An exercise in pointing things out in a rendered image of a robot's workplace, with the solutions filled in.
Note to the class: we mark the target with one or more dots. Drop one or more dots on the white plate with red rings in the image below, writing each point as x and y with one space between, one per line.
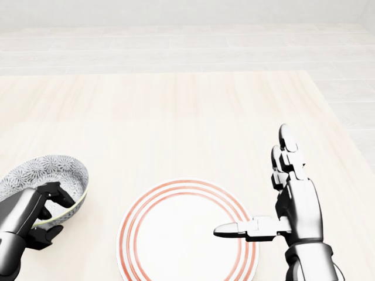
181 234

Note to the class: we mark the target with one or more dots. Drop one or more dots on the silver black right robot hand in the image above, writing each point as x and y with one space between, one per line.
301 205

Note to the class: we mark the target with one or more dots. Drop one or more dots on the patterned black white bowl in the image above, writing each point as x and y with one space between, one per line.
49 172

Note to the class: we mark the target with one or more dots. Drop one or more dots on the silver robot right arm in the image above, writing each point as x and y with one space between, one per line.
313 262

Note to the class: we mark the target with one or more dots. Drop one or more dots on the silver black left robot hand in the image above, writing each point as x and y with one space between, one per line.
20 209

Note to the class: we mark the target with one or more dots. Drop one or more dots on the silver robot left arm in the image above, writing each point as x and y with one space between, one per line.
7 256

